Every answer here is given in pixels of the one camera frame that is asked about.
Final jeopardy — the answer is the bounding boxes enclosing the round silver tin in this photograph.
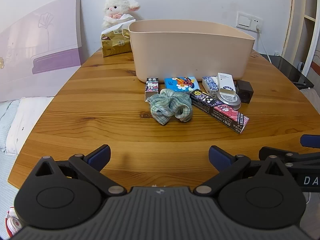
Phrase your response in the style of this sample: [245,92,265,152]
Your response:
[216,91,242,110]

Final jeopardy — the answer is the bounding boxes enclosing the light blue checked bedsheet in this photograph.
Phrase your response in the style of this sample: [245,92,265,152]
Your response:
[0,99,28,230]

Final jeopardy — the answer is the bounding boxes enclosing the white plug with cable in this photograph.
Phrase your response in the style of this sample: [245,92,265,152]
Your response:
[255,26,273,63]

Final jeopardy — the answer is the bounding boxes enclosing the blue white floral tissue pack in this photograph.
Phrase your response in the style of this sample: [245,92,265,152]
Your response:
[202,76,220,98]

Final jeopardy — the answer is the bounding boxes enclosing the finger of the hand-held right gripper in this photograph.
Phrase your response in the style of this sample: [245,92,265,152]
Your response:
[301,134,320,147]
[258,147,320,171]

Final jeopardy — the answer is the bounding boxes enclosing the white wall socket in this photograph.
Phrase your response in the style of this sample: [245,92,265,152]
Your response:
[249,15,264,32]

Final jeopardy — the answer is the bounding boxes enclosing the gold tissue pack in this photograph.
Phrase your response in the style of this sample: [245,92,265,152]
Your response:
[101,17,137,57]

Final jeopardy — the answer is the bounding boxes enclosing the red and white headphones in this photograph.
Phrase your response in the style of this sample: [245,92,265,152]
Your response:
[5,206,25,239]

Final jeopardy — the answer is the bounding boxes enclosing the black cube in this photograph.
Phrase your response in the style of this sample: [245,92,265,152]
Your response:
[235,79,254,104]

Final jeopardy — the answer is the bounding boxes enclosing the white rectangular box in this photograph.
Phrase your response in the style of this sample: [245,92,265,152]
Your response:
[217,72,237,102]

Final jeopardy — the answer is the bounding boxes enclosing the green checked scrunchie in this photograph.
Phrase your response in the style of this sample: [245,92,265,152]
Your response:
[147,89,193,126]

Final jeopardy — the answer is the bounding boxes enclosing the purple bed headboard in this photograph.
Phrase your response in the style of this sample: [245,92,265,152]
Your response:
[0,0,83,103]

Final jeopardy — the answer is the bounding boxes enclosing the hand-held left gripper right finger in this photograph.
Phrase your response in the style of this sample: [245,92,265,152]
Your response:
[194,145,287,197]

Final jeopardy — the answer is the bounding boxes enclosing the white pillow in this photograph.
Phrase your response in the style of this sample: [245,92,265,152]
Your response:
[5,96,54,154]

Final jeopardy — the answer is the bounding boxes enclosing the white plush sheep toy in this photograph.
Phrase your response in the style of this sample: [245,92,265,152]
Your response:
[101,0,140,30]

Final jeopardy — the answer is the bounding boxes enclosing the long black pink box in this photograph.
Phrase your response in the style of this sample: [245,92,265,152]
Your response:
[189,89,250,134]

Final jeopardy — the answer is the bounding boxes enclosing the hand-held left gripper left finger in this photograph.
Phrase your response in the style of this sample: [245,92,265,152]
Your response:
[34,144,127,197]

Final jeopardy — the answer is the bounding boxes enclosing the beige plastic storage bin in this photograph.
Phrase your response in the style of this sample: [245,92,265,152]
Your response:
[128,19,255,82]

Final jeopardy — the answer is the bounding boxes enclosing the white shelf unit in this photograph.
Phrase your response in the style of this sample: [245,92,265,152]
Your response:
[282,0,320,77]

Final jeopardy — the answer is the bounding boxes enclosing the blue cartoon tissue pack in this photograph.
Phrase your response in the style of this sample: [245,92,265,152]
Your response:
[164,76,200,94]

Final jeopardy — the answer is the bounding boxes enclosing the small cat print box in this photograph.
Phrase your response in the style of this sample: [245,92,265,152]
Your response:
[144,77,160,102]

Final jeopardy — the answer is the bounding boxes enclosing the white wall switch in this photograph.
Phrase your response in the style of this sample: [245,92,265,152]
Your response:
[236,11,251,29]

